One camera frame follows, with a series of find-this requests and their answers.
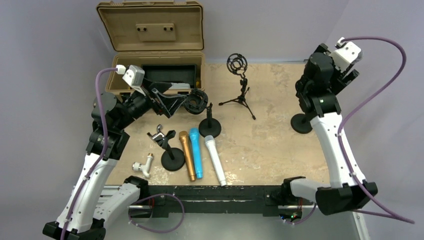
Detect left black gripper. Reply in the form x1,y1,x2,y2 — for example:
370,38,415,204
115,77,186,131

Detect black shock-mount desk stand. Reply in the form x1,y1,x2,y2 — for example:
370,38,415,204
183,89,222,138

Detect gold microphone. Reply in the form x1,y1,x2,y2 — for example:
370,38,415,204
179,131,196,182

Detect blue microphone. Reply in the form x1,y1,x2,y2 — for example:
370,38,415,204
189,128,203,179

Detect white microphone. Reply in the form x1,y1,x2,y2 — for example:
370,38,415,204
204,135,227,187

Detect black round-base clip stand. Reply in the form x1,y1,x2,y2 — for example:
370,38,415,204
147,124,185,172

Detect black tripod shock-mount stand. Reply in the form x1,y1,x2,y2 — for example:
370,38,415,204
218,52,257,121

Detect black speckled microphone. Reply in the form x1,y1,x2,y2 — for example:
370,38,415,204
352,51,364,65

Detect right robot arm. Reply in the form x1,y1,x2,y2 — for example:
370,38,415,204
280,40,378,216

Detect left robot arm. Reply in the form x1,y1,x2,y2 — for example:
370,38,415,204
42,82,189,240

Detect grey plastic organizer case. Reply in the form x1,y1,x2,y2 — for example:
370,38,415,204
169,83,191,90

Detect black toolbox tray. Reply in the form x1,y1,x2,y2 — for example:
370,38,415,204
141,64,197,88

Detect tan plastic toolbox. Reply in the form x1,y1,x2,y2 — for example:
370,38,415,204
96,0,206,95

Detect white pvc pipe fitting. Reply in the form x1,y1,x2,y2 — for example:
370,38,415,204
131,153,154,179

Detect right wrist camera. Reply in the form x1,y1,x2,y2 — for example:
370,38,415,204
329,37,362,72

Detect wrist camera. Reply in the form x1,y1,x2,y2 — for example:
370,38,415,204
122,65,145,89
329,37,362,72

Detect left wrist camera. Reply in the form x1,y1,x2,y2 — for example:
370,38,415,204
122,65,145,89

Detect black mounting rail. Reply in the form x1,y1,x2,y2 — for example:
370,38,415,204
145,185,314,219

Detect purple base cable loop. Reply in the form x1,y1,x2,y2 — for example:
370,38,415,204
128,194,187,235

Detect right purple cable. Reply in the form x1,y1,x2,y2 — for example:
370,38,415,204
337,35,416,225

